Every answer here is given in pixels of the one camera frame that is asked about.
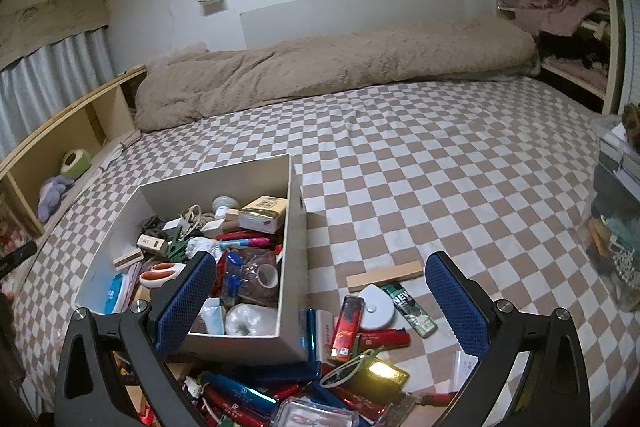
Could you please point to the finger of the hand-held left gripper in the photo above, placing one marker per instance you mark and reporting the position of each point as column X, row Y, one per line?
column 17, row 259

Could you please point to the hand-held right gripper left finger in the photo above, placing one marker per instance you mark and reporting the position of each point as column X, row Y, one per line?
column 182, row 302

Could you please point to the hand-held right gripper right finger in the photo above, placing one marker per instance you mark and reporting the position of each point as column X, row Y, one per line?
column 457, row 302

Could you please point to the white cardboard box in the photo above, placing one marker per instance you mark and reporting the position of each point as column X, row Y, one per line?
column 295, row 257

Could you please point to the clear plastic container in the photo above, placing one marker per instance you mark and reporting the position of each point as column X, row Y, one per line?
column 617, row 217

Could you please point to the green white packet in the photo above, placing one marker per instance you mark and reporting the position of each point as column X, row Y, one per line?
column 412, row 307

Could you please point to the brown white slim box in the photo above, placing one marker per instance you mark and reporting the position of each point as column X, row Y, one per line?
column 152, row 243

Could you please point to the white crumpled ball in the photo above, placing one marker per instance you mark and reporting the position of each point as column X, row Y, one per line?
column 247, row 319

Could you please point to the blue foil packet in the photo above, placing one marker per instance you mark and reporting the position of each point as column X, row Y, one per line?
column 115, row 292

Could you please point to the purple plush toy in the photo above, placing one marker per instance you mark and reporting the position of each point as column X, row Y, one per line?
column 52, row 197

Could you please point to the wooden stick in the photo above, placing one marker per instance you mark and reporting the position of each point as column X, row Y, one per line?
column 385, row 276

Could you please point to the clear tape roll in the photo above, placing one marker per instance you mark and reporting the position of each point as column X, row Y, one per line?
column 260, row 277

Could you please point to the white charger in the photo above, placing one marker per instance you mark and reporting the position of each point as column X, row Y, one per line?
column 215, row 227

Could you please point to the white round tape measure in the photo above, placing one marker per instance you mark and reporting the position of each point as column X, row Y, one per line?
column 375, row 312

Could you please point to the white round light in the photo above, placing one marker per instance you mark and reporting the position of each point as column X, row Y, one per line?
column 222, row 204

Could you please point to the blue pen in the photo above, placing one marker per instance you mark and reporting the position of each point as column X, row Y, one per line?
column 240, row 392

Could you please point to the black device with light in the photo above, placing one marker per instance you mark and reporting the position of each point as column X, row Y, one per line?
column 380, row 377

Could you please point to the red lighter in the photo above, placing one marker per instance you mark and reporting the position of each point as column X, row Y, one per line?
column 347, row 327

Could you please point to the green avocado plush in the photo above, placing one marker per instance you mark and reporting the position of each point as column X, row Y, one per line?
column 75, row 162

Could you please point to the small brown white box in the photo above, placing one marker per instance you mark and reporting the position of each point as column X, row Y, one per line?
column 262, row 212

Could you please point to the checkered bed sheet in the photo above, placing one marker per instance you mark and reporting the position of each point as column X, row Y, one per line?
column 425, row 182

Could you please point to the pearl tiara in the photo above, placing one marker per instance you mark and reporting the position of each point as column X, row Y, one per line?
column 625, row 262

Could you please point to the clear plastic case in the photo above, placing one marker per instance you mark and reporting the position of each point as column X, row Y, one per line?
column 315, row 414

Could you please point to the wooden bedside shelf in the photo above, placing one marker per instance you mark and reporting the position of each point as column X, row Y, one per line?
column 105, row 107

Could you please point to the grey curtain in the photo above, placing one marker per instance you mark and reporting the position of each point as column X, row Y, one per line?
column 50, row 77

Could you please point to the beige printed valance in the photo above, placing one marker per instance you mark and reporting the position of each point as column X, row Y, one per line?
column 50, row 22

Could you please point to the beige duvet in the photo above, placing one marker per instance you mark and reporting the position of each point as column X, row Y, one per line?
column 325, row 67

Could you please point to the pink clothes pile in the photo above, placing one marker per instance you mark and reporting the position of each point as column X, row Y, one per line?
column 550, row 9

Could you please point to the grey wall panel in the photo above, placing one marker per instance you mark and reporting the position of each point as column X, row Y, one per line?
column 350, row 14

